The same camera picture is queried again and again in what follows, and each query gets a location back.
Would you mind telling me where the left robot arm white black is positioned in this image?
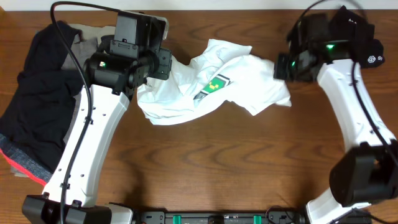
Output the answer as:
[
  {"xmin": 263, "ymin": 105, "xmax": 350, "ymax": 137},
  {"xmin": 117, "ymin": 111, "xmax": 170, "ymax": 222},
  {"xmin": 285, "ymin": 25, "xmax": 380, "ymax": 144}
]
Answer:
[{"xmin": 22, "ymin": 48, "xmax": 172, "ymax": 223}]

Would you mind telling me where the grey folded garment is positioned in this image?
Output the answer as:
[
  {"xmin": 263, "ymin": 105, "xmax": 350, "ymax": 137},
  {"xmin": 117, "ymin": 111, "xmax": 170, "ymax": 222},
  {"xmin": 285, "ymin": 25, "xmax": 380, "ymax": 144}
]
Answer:
[{"xmin": 62, "ymin": 35, "xmax": 98, "ymax": 144}]

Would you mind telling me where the black garment with red trim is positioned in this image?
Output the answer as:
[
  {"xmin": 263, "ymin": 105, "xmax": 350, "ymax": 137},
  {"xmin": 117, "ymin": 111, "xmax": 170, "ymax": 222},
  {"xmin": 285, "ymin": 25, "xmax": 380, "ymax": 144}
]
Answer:
[{"xmin": 1, "ymin": 24, "xmax": 83, "ymax": 185}]

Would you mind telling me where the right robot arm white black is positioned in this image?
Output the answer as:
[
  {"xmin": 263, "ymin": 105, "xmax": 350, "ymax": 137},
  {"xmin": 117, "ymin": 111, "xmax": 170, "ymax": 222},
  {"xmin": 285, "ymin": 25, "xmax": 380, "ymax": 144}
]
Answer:
[{"xmin": 274, "ymin": 12, "xmax": 397, "ymax": 223}]

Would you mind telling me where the black folded garment with logo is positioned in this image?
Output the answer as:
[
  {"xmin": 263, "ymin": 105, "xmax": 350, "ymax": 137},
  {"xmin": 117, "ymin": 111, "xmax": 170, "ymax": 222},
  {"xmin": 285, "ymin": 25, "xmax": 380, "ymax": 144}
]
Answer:
[{"xmin": 329, "ymin": 6, "xmax": 385, "ymax": 68}]

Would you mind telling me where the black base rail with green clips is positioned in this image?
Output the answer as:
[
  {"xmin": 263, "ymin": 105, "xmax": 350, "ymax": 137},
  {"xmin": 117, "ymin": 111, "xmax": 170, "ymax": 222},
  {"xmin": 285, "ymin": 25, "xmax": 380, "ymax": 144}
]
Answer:
[{"xmin": 136, "ymin": 208, "xmax": 307, "ymax": 224}]

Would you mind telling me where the white t-shirt with green logo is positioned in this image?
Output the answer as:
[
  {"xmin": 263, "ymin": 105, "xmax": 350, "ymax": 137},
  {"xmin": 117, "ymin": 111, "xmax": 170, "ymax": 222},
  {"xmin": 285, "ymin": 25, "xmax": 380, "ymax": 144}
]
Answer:
[{"xmin": 137, "ymin": 39, "xmax": 292, "ymax": 126}]

